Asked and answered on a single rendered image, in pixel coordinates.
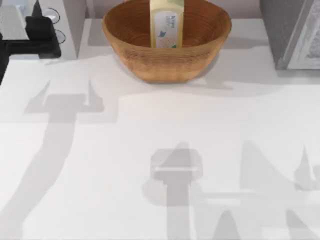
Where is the microwave knob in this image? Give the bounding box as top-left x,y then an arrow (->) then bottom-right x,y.
54,28 -> 68,45
42,7 -> 61,25

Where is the pale yellow bottle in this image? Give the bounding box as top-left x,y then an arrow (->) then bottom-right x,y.
149,0 -> 185,49

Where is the wooden bowl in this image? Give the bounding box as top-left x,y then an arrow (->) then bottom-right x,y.
101,1 -> 233,84

